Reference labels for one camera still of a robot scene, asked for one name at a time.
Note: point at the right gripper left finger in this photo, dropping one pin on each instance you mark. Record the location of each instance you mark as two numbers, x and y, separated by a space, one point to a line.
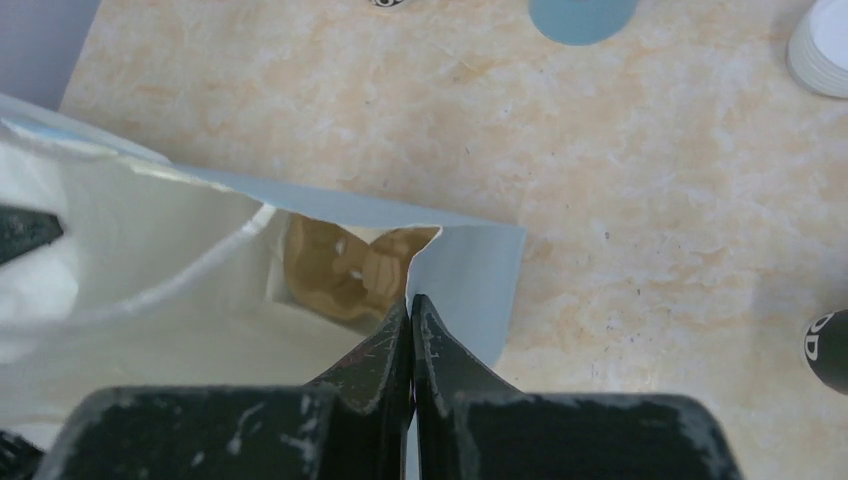
350 422

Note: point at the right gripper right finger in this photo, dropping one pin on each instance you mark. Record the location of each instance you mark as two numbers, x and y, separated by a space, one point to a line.
472 424

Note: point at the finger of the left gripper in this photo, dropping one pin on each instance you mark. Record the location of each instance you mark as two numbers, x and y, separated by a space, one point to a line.
25 230

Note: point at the light blue paper bag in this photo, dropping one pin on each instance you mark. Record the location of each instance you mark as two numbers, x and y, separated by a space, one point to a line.
172 275

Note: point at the stack of paper cups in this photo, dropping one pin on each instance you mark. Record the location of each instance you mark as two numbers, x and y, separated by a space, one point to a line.
386 5

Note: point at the blue straw holder cup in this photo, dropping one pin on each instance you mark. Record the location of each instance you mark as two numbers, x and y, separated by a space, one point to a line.
578 22

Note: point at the stack of spare lids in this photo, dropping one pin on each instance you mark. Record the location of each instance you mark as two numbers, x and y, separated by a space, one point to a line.
817 49

